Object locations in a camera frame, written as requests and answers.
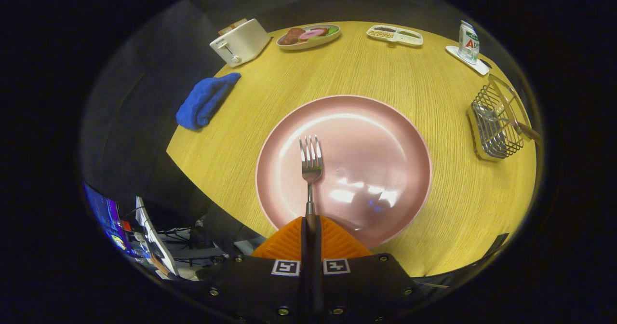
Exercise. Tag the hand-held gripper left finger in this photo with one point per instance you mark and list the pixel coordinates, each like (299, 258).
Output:
(260, 290)

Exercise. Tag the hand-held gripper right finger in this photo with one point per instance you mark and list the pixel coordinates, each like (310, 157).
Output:
(361, 290)

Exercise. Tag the metal fork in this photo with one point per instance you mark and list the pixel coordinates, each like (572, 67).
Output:
(311, 167)

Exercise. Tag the white flat device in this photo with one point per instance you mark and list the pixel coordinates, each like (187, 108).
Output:
(154, 237)

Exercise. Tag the pink plate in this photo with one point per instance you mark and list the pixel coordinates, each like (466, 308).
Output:
(376, 145)

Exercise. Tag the lit computer monitor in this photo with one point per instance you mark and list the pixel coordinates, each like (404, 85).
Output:
(107, 218)

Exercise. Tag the blue folded towel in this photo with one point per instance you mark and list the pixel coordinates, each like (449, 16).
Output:
(205, 102)

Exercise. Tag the clear cutlery drain basket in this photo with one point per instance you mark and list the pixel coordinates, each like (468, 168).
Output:
(496, 136)

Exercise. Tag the grey food plate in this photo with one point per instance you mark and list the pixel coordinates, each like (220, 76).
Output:
(289, 46)

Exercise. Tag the white toaster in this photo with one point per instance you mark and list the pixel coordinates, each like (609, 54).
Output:
(241, 42)

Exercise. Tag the brown meat piece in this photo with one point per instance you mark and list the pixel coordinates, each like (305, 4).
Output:
(290, 37)
(322, 30)

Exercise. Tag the white divided grain tray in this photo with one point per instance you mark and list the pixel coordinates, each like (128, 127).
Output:
(395, 37)

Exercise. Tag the white square coaster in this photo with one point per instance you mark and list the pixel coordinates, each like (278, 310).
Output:
(455, 52)

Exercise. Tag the pink ham slice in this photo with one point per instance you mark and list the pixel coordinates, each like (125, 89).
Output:
(312, 34)

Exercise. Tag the green lettuce leaf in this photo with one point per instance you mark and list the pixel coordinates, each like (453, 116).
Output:
(332, 31)

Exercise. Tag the brown toast slice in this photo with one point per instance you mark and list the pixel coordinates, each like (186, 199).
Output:
(226, 29)
(238, 23)

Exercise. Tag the white drink bottle green cap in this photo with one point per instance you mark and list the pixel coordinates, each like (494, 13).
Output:
(468, 44)

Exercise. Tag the black table edge bracket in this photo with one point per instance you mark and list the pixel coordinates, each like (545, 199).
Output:
(499, 244)

